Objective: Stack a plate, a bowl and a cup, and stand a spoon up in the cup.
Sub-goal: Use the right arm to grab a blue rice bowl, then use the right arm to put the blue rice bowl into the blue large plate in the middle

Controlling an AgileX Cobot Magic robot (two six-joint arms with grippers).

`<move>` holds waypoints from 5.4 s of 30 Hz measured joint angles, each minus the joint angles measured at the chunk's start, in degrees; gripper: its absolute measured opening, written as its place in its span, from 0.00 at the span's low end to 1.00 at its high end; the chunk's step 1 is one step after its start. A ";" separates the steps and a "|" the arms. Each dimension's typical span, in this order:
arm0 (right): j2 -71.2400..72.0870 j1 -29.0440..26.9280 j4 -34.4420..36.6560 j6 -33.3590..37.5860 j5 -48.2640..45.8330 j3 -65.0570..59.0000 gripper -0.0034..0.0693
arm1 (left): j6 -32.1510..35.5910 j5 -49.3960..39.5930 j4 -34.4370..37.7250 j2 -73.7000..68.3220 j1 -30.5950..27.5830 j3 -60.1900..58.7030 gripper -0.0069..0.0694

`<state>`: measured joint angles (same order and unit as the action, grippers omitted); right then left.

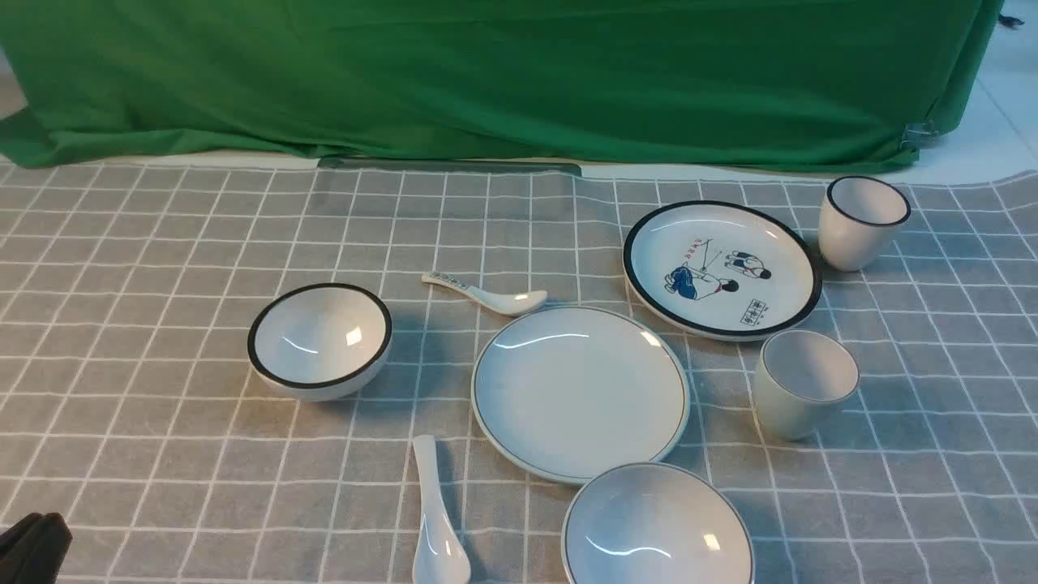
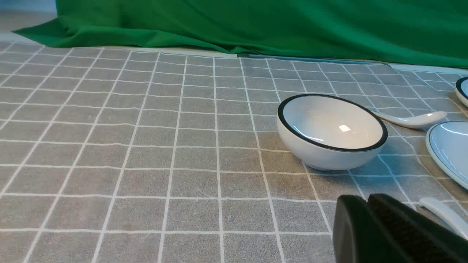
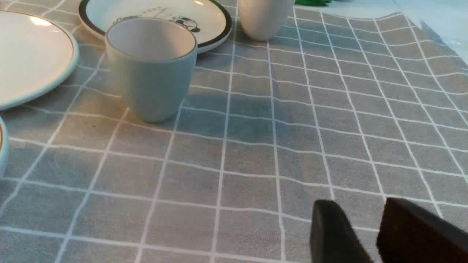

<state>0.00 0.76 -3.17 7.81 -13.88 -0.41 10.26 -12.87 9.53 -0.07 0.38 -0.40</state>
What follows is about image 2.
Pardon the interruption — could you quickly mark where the white bowl black rim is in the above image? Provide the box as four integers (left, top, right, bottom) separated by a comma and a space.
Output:
276, 94, 388, 171

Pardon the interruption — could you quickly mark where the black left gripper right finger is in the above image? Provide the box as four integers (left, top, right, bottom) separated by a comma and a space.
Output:
367, 194, 467, 263

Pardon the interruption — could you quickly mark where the green backdrop cloth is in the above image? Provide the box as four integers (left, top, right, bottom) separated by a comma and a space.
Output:
15, 0, 468, 68

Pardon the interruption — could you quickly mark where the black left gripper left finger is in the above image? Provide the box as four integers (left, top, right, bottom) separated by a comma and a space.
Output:
333, 195, 410, 263

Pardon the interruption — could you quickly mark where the plain white ceramic spoon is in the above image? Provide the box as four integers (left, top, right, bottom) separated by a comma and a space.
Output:
419, 197, 468, 240

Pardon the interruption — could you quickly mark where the white cup black rim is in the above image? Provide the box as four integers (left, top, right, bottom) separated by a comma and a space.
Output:
454, 77, 468, 107

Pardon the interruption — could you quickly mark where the pale blue-rimmed large plate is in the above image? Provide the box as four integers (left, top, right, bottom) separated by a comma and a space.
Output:
426, 121, 468, 190

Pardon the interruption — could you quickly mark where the grey checked tablecloth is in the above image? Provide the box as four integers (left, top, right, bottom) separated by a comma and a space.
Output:
0, 41, 467, 263

